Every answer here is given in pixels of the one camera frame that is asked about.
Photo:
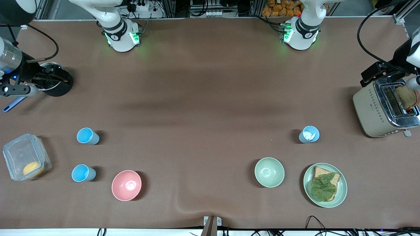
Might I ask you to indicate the green bowl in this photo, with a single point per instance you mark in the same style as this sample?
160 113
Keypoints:
269 172

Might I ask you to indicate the crumpled white paper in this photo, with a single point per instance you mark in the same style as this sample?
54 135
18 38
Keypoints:
310 134

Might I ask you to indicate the bread slice in toaster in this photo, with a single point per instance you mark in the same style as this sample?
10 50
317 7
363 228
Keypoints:
406 97

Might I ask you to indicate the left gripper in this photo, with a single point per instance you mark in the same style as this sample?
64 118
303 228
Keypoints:
399 58

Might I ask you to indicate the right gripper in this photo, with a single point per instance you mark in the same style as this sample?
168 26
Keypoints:
30 71

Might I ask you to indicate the blue plastic cup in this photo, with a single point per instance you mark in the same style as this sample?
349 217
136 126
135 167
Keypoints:
81 172
86 135

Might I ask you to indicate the bag of orange snacks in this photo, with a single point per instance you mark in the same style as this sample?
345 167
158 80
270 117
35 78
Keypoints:
282 8

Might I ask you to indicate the brown bread slice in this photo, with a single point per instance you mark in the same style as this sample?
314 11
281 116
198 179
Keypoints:
323 172

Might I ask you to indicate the clear plastic container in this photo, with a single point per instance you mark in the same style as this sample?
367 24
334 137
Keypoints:
19 154

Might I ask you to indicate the green plate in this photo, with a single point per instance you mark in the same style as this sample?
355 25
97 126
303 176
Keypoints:
343 186

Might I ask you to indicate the pink bowl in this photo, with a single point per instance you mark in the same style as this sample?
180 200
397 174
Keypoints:
126 185

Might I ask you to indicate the blue cup holding white paper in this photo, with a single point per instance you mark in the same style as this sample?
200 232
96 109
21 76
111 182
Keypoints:
303 137

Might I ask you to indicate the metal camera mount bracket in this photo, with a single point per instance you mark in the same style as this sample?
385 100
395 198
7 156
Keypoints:
211 224

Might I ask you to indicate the green lettuce leaf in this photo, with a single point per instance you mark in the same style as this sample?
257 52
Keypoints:
323 188

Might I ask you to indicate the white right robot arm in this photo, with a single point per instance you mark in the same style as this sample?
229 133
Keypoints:
119 32

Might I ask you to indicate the white power strip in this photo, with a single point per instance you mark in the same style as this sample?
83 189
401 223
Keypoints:
141 7

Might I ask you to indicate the yellow round food item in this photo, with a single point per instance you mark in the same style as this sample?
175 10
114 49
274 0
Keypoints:
33 168

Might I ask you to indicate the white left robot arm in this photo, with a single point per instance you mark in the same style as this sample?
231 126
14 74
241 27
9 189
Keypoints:
303 29

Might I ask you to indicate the beige and chrome toaster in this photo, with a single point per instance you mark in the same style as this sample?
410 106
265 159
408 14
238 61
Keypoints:
367 108

